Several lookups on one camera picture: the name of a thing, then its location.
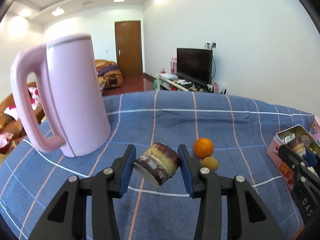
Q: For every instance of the white tv stand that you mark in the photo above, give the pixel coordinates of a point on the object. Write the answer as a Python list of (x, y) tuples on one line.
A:
[(165, 81)]

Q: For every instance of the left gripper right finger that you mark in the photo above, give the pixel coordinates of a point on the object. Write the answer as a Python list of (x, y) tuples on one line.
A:
[(228, 205)]

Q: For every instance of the brown leather sofa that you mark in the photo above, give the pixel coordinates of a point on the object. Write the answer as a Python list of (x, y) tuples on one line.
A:
[(109, 74)]

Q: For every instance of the orange tangerine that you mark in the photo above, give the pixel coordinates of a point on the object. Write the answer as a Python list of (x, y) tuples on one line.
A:
[(203, 147)]

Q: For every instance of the pink electric kettle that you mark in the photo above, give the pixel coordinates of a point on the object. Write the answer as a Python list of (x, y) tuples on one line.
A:
[(66, 78)]

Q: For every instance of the black flat television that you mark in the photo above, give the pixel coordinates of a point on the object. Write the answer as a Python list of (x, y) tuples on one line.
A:
[(195, 64)]

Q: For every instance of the yellow-green round fruit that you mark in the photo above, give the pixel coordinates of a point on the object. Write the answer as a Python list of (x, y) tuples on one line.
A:
[(210, 163)]

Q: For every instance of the brown wooden door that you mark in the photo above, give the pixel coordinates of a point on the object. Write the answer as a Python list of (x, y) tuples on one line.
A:
[(129, 48)]

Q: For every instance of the pink metal tin box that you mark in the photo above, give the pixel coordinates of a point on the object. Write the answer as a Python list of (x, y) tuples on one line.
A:
[(282, 138)]

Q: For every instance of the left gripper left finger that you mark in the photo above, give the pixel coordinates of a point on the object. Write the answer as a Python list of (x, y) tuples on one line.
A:
[(65, 216)]

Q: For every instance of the wall power socket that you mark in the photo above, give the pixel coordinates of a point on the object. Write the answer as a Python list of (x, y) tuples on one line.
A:
[(210, 45)]

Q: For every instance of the pink cartoon cup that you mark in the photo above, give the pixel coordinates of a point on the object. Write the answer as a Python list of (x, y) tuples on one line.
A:
[(315, 129)]

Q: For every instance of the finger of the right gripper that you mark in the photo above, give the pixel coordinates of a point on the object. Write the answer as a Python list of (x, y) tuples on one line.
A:
[(311, 161), (293, 160)]

